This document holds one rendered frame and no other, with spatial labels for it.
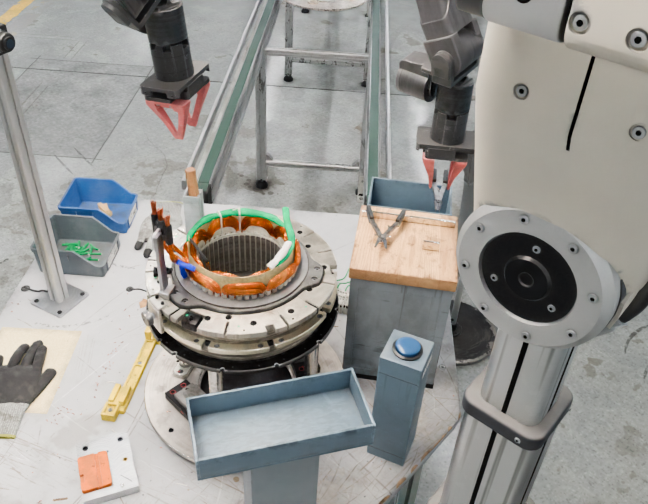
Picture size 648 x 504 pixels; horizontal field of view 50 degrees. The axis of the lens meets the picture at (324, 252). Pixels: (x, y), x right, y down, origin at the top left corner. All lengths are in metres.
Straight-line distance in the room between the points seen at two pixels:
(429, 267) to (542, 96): 0.73
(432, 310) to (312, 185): 2.16
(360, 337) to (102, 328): 0.56
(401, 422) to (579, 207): 0.69
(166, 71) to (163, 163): 2.52
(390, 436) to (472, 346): 1.40
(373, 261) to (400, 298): 0.08
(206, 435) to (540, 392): 0.46
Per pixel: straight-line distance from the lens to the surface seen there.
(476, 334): 2.67
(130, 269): 1.68
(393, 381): 1.14
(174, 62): 1.05
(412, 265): 1.24
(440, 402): 1.40
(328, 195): 3.31
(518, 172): 0.60
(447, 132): 1.16
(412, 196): 1.48
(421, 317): 1.29
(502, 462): 0.94
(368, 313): 1.29
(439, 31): 1.09
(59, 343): 1.54
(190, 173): 1.16
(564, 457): 2.41
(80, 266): 1.67
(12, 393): 1.45
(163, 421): 1.33
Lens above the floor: 1.84
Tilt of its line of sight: 39 degrees down
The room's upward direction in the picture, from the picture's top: 3 degrees clockwise
